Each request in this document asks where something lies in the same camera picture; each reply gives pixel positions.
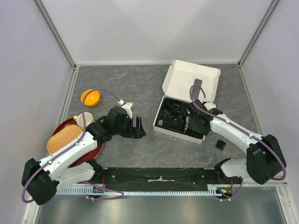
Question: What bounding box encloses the black plastic tray insert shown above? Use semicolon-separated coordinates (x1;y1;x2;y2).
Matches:
153;97;205;144

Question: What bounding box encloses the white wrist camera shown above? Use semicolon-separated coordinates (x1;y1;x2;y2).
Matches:
203;101;216;111
118;99;134;119

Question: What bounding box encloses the black comb guard right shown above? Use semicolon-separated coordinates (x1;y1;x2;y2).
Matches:
215;140;226;151

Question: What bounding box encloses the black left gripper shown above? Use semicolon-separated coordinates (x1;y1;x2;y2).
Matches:
113;115;146;139

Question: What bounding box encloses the woven bamboo tray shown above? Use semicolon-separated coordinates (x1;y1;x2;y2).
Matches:
47;125;83;154

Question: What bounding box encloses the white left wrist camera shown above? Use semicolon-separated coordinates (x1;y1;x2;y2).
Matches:
118;99;134;119

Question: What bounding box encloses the cream ceramic cup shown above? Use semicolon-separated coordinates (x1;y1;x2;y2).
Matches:
73;112;96;130

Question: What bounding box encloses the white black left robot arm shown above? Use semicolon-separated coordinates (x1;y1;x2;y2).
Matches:
21;103;146;205

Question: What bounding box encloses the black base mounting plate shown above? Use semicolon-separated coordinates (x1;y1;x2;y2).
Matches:
89;168;241;192

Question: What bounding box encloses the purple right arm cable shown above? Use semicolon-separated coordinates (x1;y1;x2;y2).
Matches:
189;84;287;180

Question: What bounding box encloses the grey slotted cable duct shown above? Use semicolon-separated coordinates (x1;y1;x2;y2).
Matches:
56;185;225;196

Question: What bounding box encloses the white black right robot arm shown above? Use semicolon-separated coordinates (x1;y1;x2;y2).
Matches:
188;100;287;185

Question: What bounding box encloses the orange plastic bowl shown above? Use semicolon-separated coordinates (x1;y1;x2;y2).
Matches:
80;89;100;107

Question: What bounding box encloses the white cardboard box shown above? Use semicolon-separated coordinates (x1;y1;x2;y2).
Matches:
153;59;221;145

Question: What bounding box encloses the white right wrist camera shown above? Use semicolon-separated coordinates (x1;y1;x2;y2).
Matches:
203;101;216;111

